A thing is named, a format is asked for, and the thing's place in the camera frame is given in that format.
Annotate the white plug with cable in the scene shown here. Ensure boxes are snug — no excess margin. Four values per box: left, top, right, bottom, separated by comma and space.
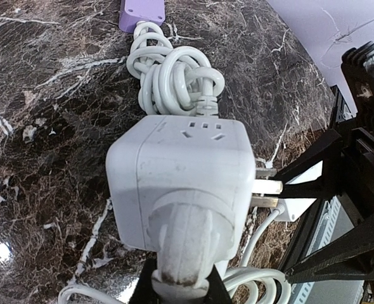
58, 189, 291, 303

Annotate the white power strip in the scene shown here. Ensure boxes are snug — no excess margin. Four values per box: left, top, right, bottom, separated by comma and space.
275, 161, 323, 222

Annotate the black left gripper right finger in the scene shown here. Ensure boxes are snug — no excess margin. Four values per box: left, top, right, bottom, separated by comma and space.
204, 266, 233, 304

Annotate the purple power strip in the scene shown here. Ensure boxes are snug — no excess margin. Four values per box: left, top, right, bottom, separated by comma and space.
119, 0, 165, 33

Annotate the white slotted cable duct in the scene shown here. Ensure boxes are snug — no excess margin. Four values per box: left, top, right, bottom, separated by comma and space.
289, 197, 341, 304

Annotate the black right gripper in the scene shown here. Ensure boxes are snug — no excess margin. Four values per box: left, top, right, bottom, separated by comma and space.
275, 42, 374, 226

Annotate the white tangled cable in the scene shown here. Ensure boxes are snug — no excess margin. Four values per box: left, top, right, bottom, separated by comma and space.
126, 20, 225, 118

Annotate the white cube socket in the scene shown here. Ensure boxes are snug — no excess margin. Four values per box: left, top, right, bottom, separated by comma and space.
105, 114, 285, 254

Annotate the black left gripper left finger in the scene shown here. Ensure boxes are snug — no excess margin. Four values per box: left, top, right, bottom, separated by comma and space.
129, 261, 158, 304

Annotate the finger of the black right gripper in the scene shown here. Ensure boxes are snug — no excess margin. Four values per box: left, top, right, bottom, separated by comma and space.
286, 215, 374, 284

